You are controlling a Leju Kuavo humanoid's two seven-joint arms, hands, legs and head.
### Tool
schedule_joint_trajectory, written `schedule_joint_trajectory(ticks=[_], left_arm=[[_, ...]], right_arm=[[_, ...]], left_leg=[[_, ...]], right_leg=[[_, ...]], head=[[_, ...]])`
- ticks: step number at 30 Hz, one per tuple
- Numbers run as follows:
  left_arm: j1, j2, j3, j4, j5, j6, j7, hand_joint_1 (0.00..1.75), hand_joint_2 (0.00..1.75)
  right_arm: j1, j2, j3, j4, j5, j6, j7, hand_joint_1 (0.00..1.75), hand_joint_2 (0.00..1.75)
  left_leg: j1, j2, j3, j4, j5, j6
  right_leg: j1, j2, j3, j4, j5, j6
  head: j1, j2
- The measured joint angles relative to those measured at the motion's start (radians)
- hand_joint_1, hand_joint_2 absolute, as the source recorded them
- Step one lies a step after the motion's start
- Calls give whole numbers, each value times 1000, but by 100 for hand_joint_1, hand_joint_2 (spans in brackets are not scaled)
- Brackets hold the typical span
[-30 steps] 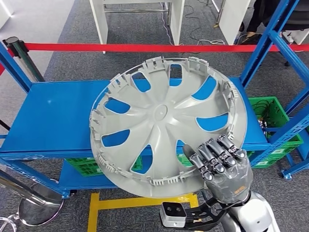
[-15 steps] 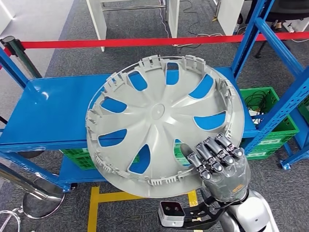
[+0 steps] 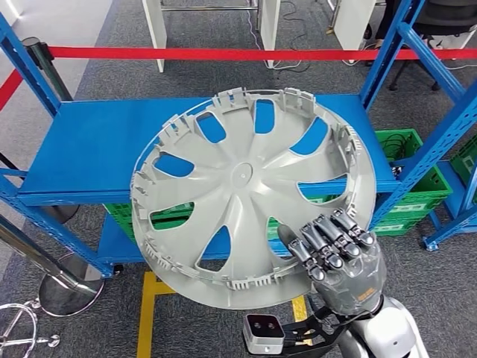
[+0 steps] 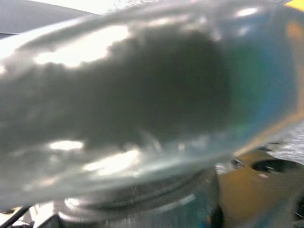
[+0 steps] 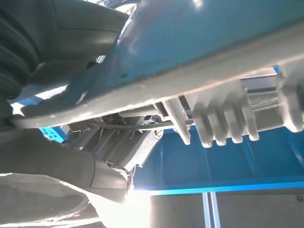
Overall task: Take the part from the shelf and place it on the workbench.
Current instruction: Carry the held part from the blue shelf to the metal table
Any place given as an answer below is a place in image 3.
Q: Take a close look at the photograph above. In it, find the white desk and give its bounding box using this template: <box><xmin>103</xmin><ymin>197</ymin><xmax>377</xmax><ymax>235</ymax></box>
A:
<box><xmin>141</xmin><ymin>0</ymin><xmax>281</xmax><ymax>74</ymax></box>
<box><xmin>328</xmin><ymin>0</ymin><xmax>377</xmax><ymax>51</ymax></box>

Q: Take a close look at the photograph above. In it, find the red barrier belt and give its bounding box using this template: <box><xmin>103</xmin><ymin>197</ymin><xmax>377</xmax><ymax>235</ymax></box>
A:
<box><xmin>0</xmin><ymin>69</ymin><xmax>23</xmax><ymax>112</ymax></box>
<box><xmin>48</xmin><ymin>45</ymin><xmax>477</xmax><ymax>63</ymax></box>

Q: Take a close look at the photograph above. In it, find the chrome stanchion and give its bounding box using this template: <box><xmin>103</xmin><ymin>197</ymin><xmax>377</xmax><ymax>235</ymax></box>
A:
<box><xmin>21</xmin><ymin>37</ymin><xmax>73</xmax><ymax>103</ymax></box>
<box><xmin>0</xmin><ymin>215</ymin><xmax>106</xmax><ymax>318</ymax></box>

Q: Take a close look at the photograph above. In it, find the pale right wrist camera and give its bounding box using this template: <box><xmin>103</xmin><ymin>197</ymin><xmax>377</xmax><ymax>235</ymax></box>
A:
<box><xmin>242</xmin><ymin>313</ymin><xmax>286</xmax><ymax>356</ymax></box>

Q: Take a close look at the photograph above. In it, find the white floor cable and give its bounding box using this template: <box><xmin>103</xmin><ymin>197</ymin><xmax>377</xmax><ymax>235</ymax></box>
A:
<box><xmin>246</xmin><ymin>8</ymin><xmax>299</xmax><ymax>71</ymax></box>

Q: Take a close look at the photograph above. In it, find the black seat chrome stool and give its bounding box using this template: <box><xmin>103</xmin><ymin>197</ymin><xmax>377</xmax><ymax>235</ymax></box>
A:
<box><xmin>0</xmin><ymin>302</ymin><xmax>61</xmax><ymax>358</ymax></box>

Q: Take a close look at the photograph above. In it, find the black office chair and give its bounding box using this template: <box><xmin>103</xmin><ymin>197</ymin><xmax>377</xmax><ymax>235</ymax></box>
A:
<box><xmin>389</xmin><ymin>0</ymin><xmax>477</xmax><ymax>92</ymax></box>

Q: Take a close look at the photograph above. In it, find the person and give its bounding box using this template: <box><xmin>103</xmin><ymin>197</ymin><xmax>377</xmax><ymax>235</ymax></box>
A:
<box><xmin>363</xmin><ymin>0</ymin><xmax>402</xmax><ymax>42</ymax></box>

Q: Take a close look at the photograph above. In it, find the blue metal shelf rack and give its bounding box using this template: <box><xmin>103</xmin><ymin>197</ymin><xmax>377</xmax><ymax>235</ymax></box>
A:
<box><xmin>0</xmin><ymin>0</ymin><xmax>477</xmax><ymax>279</ymax></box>
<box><xmin>423</xmin><ymin>157</ymin><xmax>477</xmax><ymax>252</ymax></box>

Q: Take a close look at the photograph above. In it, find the black floor cable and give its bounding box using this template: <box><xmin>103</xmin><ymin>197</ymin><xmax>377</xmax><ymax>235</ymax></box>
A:
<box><xmin>280</xmin><ymin>1</ymin><xmax>312</xmax><ymax>74</ymax></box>

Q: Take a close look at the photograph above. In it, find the black cable bundle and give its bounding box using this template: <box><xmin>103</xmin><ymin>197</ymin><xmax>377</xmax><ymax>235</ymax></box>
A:
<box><xmin>381</xmin><ymin>133</ymin><xmax>410</xmax><ymax>163</ymax></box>

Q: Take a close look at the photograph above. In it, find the grey plastic wheel cover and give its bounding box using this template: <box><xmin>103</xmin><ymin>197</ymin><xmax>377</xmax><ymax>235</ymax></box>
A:
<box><xmin>130</xmin><ymin>87</ymin><xmax>377</xmax><ymax>311</ymax></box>

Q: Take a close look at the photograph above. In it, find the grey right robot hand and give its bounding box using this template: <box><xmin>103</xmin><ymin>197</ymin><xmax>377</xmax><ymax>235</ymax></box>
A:
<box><xmin>277</xmin><ymin>207</ymin><xmax>388</xmax><ymax>317</ymax></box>

